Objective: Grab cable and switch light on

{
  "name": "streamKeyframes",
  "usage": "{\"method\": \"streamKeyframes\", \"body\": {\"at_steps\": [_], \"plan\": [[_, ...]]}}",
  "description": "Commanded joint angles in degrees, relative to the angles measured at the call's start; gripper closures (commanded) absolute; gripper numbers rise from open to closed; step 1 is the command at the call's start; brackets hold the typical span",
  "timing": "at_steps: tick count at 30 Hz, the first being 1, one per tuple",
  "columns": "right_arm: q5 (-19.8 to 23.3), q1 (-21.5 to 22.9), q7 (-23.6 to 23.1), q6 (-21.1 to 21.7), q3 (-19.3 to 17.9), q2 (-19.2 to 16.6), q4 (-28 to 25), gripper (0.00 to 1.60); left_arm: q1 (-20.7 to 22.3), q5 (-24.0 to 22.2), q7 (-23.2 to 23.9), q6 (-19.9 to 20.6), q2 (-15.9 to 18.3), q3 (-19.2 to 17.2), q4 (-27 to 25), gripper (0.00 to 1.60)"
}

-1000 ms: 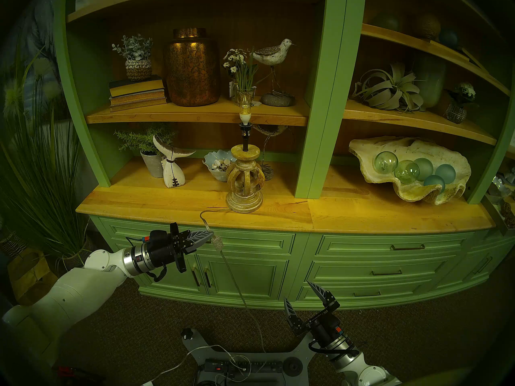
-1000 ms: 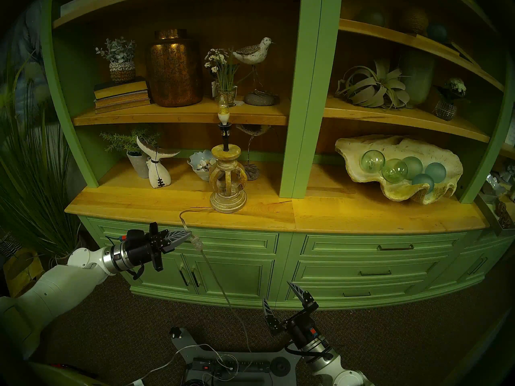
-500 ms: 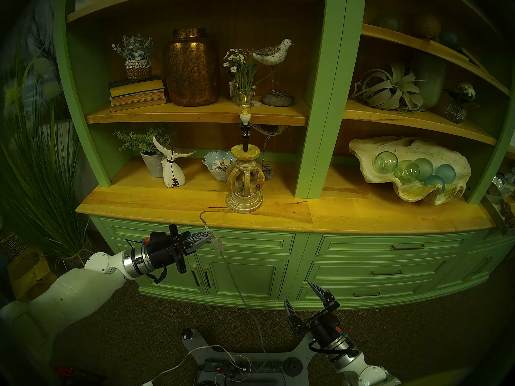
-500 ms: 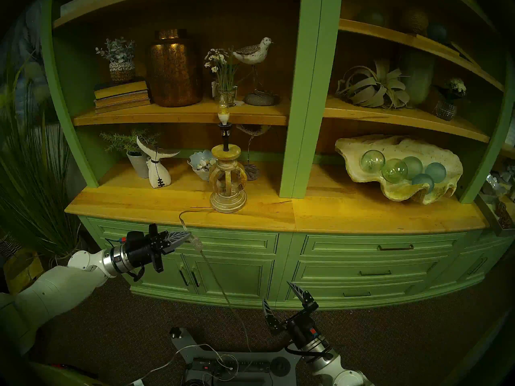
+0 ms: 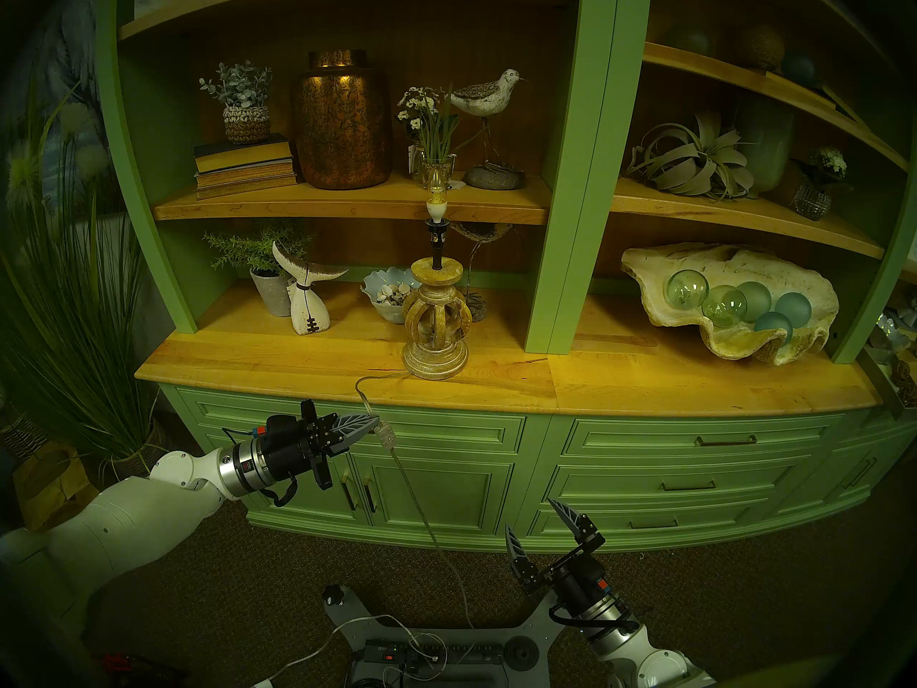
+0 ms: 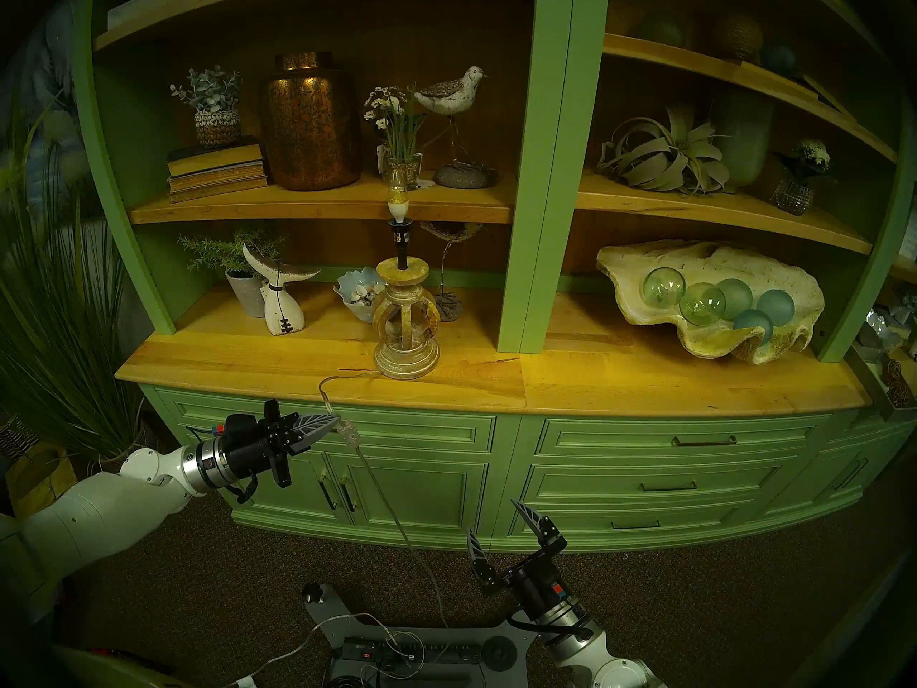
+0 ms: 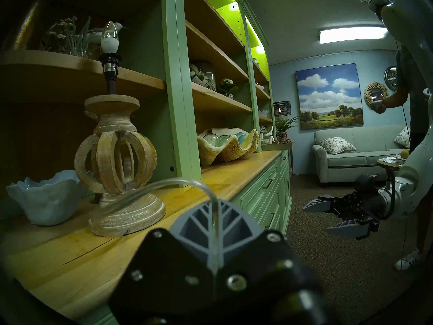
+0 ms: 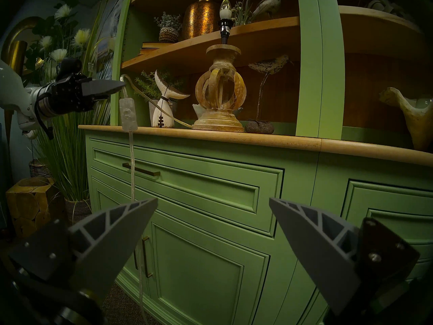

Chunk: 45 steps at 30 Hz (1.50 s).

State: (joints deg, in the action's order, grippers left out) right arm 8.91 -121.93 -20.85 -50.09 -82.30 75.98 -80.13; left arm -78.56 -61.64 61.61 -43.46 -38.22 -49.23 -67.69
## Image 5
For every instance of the woven basket planter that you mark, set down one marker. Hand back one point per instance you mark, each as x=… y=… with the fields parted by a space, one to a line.
x=143 y=461

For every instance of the clear green glass ball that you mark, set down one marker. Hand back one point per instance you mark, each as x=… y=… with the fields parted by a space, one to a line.
x=686 y=289
x=723 y=306

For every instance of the tall green grass plant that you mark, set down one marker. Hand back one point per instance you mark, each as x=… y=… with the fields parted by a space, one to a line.
x=79 y=321

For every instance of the black power strip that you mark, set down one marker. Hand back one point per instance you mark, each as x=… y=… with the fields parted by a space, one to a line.
x=466 y=654

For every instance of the old book yellowed pages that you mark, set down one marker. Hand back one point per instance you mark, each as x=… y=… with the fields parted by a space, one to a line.
x=247 y=174
x=243 y=156
x=251 y=188

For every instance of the grey air plant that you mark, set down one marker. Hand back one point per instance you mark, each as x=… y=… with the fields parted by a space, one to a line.
x=691 y=163

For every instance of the brown woven decor ball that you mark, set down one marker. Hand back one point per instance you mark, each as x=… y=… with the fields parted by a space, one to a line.
x=759 y=46

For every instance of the white flowers in glass vase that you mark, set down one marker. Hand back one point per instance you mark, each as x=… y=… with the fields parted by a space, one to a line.
x=437 y=131

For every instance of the small plant in woven pot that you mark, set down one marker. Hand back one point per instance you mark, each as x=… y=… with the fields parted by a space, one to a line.
x=246 y=124

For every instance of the green wooden shelf cabinet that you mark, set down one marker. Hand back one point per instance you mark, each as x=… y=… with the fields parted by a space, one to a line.
x=587 y=192

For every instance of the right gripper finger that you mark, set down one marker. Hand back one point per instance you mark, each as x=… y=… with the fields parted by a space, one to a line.
x=580 y=527
x=521 y=566

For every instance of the white whale tail figurine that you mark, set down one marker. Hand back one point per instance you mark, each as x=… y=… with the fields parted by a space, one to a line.
x=309 y=314

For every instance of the carved wooden table lamp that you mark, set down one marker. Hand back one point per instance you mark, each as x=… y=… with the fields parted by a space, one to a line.
x=435 y=360

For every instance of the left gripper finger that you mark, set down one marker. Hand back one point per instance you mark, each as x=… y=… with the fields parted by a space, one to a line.
x=351 y=425
x=344 y=444

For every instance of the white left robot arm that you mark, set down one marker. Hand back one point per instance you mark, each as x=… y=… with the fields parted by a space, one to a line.
x=129 y=522

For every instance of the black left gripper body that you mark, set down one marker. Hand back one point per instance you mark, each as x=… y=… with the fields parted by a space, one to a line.
x=286 y=446

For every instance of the frosted teal glass ball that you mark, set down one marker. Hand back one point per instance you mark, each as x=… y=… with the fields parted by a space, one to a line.
x=795 y=309
x=774 y=330
x=758 y=298

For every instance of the striped woven basket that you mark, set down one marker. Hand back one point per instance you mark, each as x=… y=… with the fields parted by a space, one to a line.
x=21 y=436

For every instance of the large copper metal vase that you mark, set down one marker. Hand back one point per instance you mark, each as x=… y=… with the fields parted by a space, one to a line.
x=342 y=127

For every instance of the small plant in crystal vase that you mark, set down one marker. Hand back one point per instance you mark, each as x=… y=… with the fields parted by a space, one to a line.
x=812 y=203

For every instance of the giant clam shell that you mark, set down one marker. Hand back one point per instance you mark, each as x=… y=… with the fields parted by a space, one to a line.
x=738 y=346

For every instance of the tall green glass vase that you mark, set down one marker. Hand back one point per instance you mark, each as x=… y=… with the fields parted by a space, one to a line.
x=768 y=145

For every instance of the dark blue decor ball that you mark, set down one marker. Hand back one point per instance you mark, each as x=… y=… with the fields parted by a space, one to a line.
x=799 y=69

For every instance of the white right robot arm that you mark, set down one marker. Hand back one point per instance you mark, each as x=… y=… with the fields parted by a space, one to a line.
x=645 y=665

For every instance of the herb plant in grey pot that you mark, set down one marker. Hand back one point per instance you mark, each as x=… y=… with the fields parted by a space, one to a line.
x=274 y=292

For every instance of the dark green decor ball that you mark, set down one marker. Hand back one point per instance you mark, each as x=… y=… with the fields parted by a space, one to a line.
x=688 y=40

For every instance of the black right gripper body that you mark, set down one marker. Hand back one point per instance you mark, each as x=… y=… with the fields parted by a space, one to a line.
x=573 y=583

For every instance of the shorebird figurine on stone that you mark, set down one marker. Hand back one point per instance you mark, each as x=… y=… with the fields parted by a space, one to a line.
x=487 y=97

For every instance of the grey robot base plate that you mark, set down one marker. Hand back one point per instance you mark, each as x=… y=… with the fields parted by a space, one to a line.
x=351 y=618

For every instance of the pale blue wavy bowl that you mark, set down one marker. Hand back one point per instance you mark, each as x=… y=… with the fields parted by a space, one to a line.
x=376 y=292

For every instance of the candle shaped light bulb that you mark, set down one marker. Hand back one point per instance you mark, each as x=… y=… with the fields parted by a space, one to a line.
x=436 y=208

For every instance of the blue wall picture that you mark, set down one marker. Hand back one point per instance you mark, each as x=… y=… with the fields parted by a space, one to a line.
x=64 y=49

